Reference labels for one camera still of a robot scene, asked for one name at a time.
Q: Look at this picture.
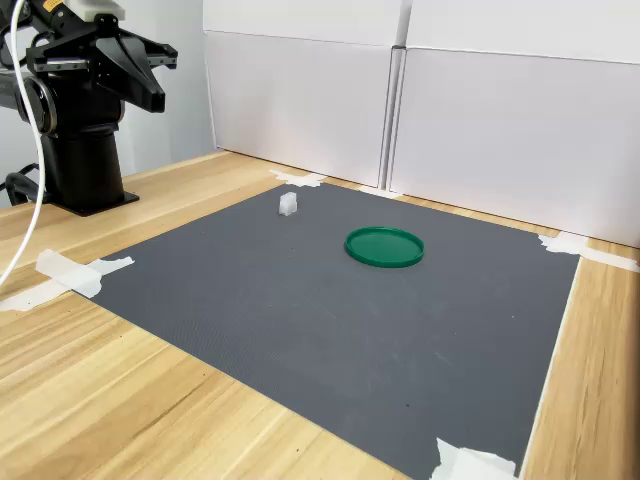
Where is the round green lid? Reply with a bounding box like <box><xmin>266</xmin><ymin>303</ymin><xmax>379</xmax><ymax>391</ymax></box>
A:
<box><xmin>343</xmin><ymin>226</ymin><xmax>426</xmax><ymax>270</ymax></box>

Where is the white partition panel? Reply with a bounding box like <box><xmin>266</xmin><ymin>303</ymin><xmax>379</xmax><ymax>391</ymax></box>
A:
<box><xmin>388</xmin><ymin>0</ymin><xmax>640</xmax><ymax>250</ymax></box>
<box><xmin>202</xmin><ymin>0</ymin><xmax>407</xmax><ymax>190</ymax></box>

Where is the white tape piece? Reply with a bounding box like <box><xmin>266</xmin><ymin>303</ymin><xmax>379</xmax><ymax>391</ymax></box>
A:
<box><xmin>537</xmin><ymin>230</ymin><xmax>640</xmax><ymax>274</ymax></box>
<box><xmin>431</xmin><ymin>437</ymin><xmax>519</xmax><ymax>480</ymax></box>
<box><xmin>269</xmin><ymin>169</ymin><xmax>327</xmax><ymax>189</ymax></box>
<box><xmin>0</xmin><ymin>248</ymin><xmax>136</xmax><ymax>312</ymax></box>
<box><xmin>356</xmin><ymin>185</ymin><xmax>402</xmax><ymax>199</ymax></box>

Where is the dark grey mat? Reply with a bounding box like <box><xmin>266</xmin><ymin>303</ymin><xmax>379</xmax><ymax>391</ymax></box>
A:
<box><xmin>74</xmin><ymin>181</ymin><xmax>581</xmax><ymax>480</ymax></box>

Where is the white camera box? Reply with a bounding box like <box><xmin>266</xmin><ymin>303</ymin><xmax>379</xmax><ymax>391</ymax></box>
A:
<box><xmin>62</xmin><ymin>0</ymin><xmax>124</xmax><ymax>23</ymax></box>

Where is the white camera cable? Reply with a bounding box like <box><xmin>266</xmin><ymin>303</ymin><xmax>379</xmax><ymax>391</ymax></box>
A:
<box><xmin>0</xmin><ymin>0</ymin><xmax>49</xmax><ymax>289</ymax></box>

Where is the thick black sleeved cable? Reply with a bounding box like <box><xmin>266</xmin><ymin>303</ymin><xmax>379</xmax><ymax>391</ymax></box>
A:
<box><xmin>0</xmin><ymin>162</ymin><xmax>47</xmax><ymax>209</ymax></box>

